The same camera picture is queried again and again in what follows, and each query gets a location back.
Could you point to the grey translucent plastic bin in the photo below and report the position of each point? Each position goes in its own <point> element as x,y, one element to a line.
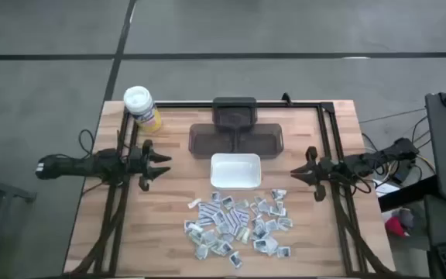
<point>203,143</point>
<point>265,143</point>
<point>234,112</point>

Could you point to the white paper sheet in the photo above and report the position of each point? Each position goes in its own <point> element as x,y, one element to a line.
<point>385,189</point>

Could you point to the yellow Lysol wipes canister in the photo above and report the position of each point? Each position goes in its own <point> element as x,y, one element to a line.
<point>141,106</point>

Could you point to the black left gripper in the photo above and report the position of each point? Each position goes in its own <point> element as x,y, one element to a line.
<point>145,166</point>

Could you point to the red and grey cloth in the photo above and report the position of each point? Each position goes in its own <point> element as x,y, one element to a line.
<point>393,226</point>

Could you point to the plain white packet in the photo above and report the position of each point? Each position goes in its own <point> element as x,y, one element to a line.
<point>272,245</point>
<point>194,203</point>

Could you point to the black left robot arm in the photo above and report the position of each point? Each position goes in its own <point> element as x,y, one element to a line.
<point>72,166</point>

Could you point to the black desk crossbar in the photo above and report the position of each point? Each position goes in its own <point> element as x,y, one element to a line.
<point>405,195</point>

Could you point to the white plastic bin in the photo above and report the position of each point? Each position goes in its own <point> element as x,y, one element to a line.
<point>235,172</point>

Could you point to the green print white packet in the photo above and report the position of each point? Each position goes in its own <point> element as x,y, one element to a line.
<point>244,235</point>
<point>196,237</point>

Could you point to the blue striped white packet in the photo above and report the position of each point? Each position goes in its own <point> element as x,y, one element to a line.
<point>236,220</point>
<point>208,212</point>

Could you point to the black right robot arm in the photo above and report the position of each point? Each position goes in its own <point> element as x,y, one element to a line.
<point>378,159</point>

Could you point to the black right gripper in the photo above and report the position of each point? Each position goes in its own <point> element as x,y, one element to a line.
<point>325,170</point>

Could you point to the grey metal stand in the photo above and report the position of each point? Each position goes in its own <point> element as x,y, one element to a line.
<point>6,190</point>

